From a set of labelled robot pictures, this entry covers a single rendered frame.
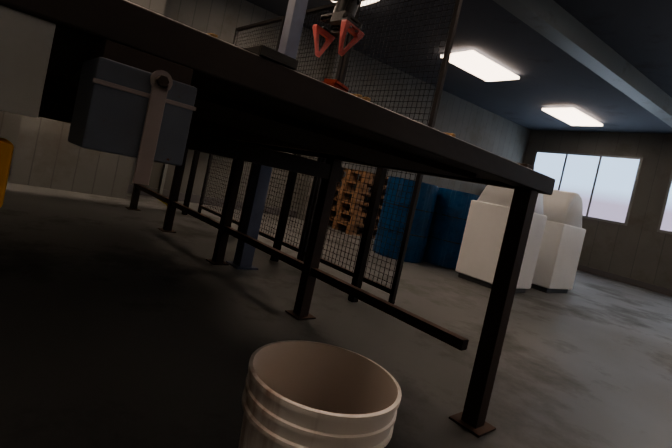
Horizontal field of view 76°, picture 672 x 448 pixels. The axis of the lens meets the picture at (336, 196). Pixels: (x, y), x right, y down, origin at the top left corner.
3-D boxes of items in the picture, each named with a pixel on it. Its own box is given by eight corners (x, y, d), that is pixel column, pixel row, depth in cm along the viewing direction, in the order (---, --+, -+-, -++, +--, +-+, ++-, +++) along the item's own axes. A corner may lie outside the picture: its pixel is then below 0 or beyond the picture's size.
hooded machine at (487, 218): (532, 294, 466) (558, 181, 462) (502, 294, 430) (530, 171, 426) (481, 276, 516) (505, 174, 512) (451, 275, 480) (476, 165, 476)
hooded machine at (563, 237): (533, 281, 580) (554, 192, 576) (575, 295, 534) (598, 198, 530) (503, 278, 541) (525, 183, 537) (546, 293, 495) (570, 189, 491)
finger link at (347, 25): (336, 47, 103) (349, 11, 103) (318, 49, 108) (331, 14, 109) (355, 61, 107) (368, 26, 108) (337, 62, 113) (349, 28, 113)
